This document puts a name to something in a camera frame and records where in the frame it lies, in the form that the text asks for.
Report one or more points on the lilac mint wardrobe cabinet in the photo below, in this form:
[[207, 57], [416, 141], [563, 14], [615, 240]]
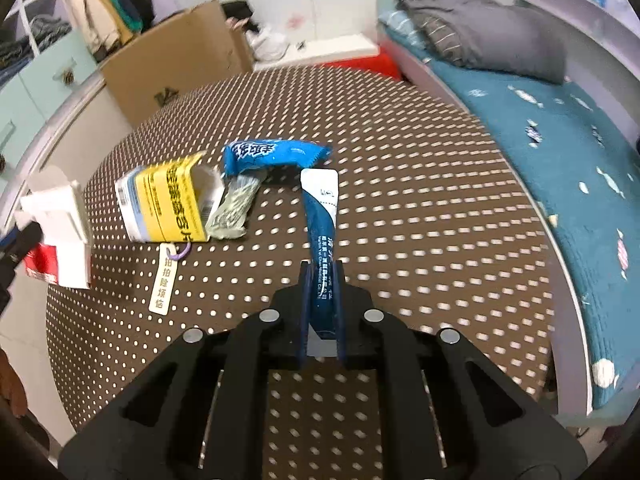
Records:
[[55, 107]]

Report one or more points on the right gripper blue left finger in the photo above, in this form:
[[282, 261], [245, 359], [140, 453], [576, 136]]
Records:
[[304, 285]]

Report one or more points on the mint green bunk bed frame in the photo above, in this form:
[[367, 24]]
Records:
[[456, 240]]

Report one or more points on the blue white tube wrapper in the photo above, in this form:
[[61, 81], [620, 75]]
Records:
[[320, 197]]

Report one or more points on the brown polka dot tablecloth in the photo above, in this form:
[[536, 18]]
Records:
[[214, 389]]

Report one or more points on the red stool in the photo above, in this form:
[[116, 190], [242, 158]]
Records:
[[382, 64]]

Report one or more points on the white red medicine box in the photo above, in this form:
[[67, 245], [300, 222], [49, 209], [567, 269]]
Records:
[[63, 257]]

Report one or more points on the blue snack wrapper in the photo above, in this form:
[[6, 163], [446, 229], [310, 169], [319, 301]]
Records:
[[249, 155]]

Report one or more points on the hanging jackets on rail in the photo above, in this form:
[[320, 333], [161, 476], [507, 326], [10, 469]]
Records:
[[108, 25]]

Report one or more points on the white paper tag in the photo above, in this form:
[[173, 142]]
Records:
[[164, 279]]

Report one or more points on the teal bed mattress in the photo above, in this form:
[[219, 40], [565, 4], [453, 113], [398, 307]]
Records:
[[584, 177]]

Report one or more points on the blue striped pillow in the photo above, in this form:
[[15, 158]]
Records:
[[401, 29]]

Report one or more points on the grey folded duvet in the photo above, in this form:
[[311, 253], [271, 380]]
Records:
[[487, 35]]

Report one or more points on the yellow white medicine box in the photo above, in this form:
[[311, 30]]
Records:
[[169, 202]]

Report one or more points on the green silver wrapper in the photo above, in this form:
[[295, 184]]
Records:
[[227, 222]]

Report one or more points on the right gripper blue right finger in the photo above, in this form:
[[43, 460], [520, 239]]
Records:
[[338, 278]]

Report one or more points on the brown cardboard box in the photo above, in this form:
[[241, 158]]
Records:
[[185, 52]]

